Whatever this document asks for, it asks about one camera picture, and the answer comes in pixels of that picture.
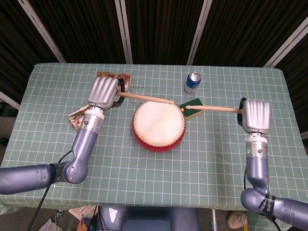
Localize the silver metal chain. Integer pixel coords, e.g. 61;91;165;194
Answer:
128;84;145;105

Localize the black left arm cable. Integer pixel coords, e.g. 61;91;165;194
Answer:
26;150;73;231

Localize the orange snack bag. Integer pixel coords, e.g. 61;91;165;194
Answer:
77;216;93;231

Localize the white metal table leg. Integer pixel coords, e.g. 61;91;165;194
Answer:
211;208;218;231

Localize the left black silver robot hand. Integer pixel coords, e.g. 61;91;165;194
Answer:
87;76;126;111

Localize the red drum with white skin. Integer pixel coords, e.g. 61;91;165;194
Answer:
131;97;187;154

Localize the white partition frame post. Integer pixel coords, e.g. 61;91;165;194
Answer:
115;0;133;64
0;91;21;110
263;18;308;68
18;0;66;63
186;0;213;65

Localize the light wooden drumstick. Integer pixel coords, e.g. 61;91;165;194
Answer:
187;105;243;113
117;92;176;105

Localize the white printed paper sheet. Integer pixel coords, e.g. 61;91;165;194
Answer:
68;205;97;221

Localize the green grid tablecloth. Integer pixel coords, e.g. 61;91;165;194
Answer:
0;63;308;214

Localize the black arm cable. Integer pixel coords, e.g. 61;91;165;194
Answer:
26;150;73;231
244;166;281;231

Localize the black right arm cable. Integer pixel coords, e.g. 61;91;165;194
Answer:
244;166;281;231

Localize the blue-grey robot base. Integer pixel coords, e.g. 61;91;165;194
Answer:
97;205;200;231

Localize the orange sauce pouch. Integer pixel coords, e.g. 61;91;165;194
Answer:
97;71;132;92

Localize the blue drink can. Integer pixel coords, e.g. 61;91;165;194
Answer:
184;71;202;94

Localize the green and yellow sponge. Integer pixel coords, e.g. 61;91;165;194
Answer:
179;98;205;120

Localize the gold foil snack package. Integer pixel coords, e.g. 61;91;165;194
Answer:
68;104;91;132

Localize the white sneaker shoe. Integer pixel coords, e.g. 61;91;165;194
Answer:
227;210;248;229

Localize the crumpled white paper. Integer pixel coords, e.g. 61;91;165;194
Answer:
38;218;58;231

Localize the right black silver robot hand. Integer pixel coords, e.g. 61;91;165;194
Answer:
236;97;272;134

